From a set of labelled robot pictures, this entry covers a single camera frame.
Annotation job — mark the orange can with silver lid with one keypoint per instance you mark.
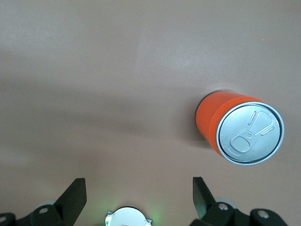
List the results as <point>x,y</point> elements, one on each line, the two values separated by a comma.
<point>211,117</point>

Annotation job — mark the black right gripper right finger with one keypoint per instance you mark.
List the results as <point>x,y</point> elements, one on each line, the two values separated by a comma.
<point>207,207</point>

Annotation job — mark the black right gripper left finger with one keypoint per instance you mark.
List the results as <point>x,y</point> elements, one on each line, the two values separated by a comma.
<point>68,204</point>

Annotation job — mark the brown table mat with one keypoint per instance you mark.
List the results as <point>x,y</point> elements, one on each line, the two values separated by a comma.
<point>94,94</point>

